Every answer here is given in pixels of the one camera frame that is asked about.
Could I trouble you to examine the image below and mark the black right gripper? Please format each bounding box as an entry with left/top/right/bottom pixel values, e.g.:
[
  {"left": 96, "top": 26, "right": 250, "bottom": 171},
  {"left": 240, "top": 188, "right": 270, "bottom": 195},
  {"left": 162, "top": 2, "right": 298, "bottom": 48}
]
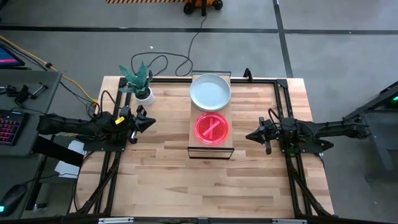
[{"left": 245, "top": 117, "right": 282, "bottom": 156}]

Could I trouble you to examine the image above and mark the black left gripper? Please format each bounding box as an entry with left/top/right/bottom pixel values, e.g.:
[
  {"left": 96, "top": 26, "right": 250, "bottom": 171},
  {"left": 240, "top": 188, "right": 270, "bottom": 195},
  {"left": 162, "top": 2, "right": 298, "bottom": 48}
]
[{"left": 126, "top": 105, "right": 157, "bottom": 144}]

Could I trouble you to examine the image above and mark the pale green plate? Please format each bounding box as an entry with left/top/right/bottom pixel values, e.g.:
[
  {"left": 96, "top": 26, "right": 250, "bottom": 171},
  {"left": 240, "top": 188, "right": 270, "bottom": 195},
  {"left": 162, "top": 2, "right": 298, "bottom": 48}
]
[{"left": 189, "top": 73, "right": 232, "bottom": 113}]

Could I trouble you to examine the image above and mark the pink transparent patterned plate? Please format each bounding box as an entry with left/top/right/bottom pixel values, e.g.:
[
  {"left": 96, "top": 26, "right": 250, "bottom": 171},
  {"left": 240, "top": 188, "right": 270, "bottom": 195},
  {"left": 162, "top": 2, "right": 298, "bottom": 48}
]
[{"left": 193, "top": 112, "right": 230, "bottom": 146}]

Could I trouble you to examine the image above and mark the white plant pot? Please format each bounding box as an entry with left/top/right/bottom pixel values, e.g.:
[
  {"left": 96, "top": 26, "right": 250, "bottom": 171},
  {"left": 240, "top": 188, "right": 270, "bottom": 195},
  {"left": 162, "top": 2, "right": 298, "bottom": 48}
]
[{"left": 134, "top": 86, "right": 155, "bottom": 107}]

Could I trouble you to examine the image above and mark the green snake plant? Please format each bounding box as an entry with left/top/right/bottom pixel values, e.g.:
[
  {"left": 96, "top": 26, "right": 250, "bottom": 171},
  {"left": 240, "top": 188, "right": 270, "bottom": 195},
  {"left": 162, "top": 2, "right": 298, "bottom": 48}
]
[{"left": 119, "top": 61, "right": 150, "bottom": 94}]

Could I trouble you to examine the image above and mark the black desk crossbar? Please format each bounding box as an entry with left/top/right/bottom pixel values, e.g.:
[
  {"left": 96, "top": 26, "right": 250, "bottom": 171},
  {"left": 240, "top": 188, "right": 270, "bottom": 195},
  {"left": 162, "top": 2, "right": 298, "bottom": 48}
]
[{"left": 30, "top": 136, "right": 85, "bottom": 167}]

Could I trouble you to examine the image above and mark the white paper sheet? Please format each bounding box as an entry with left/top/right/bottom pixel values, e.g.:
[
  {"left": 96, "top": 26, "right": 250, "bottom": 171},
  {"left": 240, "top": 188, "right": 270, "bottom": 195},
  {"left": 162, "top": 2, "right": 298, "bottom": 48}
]
[{"left": 54, "top": 139, "right": 85, "bottom": 180}]

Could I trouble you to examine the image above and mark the grey desk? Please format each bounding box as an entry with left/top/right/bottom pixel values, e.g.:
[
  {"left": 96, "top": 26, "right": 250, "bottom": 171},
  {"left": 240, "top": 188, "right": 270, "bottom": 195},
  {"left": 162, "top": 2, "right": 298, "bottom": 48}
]
[{"left": 0, "top": 68, "right": 63, "bottom": 158}]

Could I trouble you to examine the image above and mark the orange black wheeled cart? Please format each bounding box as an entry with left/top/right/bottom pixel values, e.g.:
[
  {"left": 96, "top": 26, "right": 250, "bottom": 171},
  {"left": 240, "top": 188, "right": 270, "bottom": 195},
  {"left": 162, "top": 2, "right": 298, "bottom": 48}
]
[{"left": 182, "top": 0, "right": 224, "bottom": 17}]

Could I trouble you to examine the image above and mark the black equipment stand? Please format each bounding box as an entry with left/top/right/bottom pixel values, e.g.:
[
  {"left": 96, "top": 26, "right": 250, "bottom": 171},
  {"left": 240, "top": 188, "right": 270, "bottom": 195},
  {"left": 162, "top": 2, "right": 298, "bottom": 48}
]
[{"left": 343, "top": 80, "right": 398, "bottom": 175}]

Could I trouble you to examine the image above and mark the black backlit keyboard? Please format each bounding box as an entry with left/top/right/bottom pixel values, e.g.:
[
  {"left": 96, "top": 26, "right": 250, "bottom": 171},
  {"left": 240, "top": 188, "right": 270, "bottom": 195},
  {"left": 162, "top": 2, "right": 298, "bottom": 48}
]
[{"left": 0, "top": 108, "right": 29, "bottom": 146}]

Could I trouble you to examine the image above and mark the computer monitor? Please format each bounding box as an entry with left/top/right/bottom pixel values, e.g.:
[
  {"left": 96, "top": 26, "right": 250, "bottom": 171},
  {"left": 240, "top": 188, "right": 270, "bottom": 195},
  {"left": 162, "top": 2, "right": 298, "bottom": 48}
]
[{"left": 0, "top": 42, "right": 26, "bottom": 68}]

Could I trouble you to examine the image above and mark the black computer mouse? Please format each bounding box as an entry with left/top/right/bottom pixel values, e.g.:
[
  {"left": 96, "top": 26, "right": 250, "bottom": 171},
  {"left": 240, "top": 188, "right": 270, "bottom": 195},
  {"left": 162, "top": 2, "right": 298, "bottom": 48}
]
[{"left": 0, "top": 183, "right": 28, "bottom": 218}]

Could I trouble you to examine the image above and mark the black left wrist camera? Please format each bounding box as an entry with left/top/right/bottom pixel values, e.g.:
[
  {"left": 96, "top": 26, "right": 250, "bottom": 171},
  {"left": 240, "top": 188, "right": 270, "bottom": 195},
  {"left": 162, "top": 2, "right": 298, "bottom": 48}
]
[{"left": 119, "top": 105, "right": 133, "bottom": 121}]

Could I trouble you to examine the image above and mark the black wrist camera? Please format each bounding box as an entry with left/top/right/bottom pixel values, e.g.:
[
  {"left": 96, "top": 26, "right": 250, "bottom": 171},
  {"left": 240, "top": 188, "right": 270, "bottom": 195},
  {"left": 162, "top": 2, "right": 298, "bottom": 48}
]
[
  {"left": 279, "top": 117, "right": 295, "bottom": 130},
  {"left": 119, "top": 105, "right": 133, "bottom": 121}
]

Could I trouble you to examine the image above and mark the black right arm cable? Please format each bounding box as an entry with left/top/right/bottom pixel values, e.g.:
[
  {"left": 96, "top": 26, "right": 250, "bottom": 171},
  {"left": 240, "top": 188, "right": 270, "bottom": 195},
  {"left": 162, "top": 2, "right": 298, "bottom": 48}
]
[{"left": 267, "top": 108, "right": 292, "bottom": 127}]

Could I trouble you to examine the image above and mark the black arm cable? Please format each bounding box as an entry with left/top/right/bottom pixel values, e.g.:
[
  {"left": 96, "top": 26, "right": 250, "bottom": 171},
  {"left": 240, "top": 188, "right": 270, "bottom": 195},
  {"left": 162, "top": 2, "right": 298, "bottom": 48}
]
[
  {"left": 98, "top": 90, "right": 122, "bottom": 118},
  {"left": 267, "top": 108, "right": 292, "bottom": 127}
]

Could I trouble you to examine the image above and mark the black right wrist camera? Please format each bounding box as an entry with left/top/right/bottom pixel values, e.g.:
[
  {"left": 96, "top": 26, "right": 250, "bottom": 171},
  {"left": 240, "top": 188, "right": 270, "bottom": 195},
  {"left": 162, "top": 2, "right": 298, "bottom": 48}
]
[{"left": 279, "top": 117, "right": 295, "bottom": 130}]

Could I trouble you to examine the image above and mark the wooden shelf black metal frame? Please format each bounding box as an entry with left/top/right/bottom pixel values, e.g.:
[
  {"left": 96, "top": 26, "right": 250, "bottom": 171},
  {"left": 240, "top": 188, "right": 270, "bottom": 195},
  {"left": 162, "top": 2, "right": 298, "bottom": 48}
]
[{"left": 187, "top": 70, "right": 236, "bottom": 160}]

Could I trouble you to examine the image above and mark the black aluminium rig frame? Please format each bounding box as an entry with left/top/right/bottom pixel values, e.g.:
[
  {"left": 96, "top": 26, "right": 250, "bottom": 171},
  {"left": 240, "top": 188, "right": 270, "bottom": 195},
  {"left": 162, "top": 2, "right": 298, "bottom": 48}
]
[{"left": 70, "top": 76, "right": 335, "bottom": 220}]

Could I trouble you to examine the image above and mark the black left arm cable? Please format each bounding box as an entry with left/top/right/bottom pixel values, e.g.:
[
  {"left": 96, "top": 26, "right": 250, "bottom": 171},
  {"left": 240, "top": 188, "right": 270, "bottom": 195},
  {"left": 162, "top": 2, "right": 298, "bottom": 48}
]
[{"left": 98, "top": 90, "right": 122, "bottom": 118}]

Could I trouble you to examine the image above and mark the thin black cable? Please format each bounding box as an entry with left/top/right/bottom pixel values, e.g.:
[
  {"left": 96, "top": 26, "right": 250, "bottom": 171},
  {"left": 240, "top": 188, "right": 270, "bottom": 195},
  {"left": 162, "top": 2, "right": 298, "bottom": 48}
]
[{"left": 46, "top": 63, "right": 97, "bottom": 118}]

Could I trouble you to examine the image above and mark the yellow cable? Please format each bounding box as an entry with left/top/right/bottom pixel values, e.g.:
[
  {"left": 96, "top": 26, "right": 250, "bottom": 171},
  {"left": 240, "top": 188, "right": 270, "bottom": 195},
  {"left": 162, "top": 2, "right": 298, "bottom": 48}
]
[{"left": 0, "top": 35, "right": 99, "bottom": 105}]

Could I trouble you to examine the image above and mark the black floor cable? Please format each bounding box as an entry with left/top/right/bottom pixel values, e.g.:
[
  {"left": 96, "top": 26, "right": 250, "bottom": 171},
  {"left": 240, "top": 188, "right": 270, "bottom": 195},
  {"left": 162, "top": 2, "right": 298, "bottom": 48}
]
[{"left": 130, "top": 14, "right": 208, "bottom": 78}]

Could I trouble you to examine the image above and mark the silver metal bracket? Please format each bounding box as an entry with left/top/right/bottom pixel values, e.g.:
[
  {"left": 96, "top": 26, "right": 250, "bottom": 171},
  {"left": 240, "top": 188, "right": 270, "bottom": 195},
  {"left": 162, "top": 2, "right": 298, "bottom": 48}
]
[
  {"left": 98, "top": 217, "right": 135, "bottom": 224},
  {"left": 272, "top": 218, "right": 308, "bottom": 224}
]

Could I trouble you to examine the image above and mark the black clamp tool silver handle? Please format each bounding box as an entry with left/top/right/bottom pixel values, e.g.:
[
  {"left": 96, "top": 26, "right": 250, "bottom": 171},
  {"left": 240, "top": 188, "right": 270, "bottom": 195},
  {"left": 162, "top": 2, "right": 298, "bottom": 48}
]
[{"left": 0, "top": 81, "right": 50, "bottom": 106}]

